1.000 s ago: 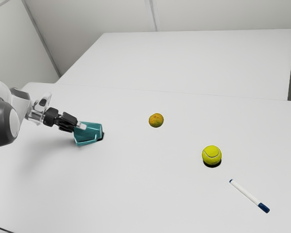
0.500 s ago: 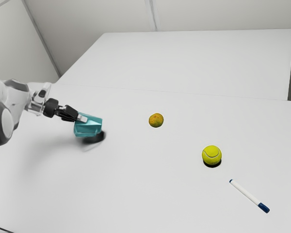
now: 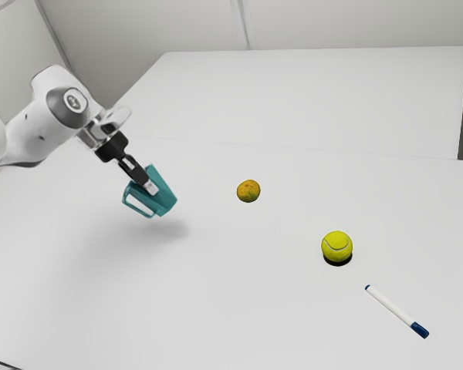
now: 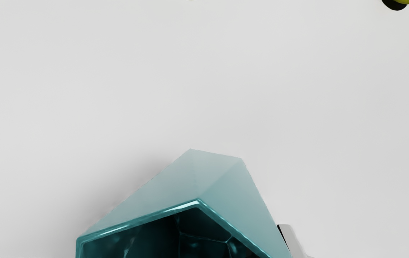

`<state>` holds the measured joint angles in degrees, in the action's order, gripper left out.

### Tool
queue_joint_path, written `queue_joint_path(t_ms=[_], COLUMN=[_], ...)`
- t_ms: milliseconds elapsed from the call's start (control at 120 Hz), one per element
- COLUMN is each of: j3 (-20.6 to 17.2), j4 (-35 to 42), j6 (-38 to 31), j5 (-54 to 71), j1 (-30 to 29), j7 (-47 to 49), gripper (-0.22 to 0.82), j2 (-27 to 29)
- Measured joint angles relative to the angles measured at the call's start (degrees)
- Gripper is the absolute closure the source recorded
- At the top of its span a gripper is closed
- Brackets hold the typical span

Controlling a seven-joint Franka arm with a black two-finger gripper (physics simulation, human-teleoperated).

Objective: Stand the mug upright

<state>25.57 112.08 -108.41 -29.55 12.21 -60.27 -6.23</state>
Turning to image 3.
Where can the yellow tennis ball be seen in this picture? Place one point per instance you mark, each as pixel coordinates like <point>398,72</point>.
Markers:
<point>336,246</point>

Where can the teal faceted mug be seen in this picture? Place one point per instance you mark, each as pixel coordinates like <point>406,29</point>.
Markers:
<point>160,194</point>

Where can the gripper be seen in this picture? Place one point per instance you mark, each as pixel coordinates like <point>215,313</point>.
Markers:
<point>110,146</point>

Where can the white pen with blue cap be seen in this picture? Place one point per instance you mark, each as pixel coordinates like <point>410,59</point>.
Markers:
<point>396,310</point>

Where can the orange fruit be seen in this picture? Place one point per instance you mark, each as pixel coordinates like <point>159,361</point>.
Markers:
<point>249,190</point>

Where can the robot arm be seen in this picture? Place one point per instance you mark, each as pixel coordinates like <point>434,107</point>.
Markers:
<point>31,123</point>

